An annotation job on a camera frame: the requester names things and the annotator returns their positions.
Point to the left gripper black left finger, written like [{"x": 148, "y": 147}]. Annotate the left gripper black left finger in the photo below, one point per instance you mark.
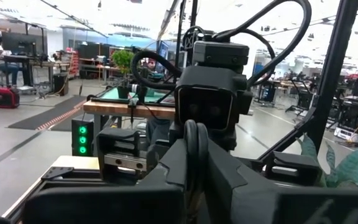
[{"x": 110, "y": 205}]

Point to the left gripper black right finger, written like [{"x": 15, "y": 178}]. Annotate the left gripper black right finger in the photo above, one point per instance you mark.
[{"x": 291, "y": 208}]

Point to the black box with green lights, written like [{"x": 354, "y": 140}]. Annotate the black box with green lights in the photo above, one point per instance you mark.
[{"x": 82, "y": 140}]

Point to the small potted green tree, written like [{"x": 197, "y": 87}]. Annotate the small potted green tree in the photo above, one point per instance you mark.
[{"x": 123, "y": 59}]

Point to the wooden workbench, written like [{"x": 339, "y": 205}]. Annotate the wooden workbench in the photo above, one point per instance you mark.
[{"x": 120, "y": 109}]

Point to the green bench mat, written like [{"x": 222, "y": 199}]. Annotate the green bench mat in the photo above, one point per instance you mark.
[{"x": 113, "y": 93}]

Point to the black floor mat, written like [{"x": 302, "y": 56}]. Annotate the black floor mat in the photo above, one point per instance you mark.
[{"x": 51, "y": 113}]

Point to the black waste bin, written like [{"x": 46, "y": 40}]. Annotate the black waste bin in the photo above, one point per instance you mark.
[{"x": 61, "y": 84}]

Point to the red storage shelf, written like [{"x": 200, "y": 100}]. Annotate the red storage shelf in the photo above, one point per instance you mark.
[{"x": 73, "y": 62}]

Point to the red and black case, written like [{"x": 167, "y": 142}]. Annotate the red and black case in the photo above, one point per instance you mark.
[{"x": 2, "y": 97}]

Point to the dark office desk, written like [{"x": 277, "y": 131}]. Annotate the dark office desk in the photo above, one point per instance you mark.
[{"x": 26, "y": 59}]

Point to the black computer monitor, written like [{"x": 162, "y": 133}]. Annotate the black computer monitor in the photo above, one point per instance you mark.
[{"x": 19, "y": 43}]

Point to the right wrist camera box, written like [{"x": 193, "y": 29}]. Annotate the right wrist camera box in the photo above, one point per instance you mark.
[{"x": 221, "y": 53}]

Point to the black flat corner bracket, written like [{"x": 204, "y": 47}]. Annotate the black flat corner bracket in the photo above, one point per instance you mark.
[{"x": 56, "y": 172}]

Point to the black rig frame post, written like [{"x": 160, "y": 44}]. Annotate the black rig frame post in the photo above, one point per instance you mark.
[{"x": 337, "y": 62}]

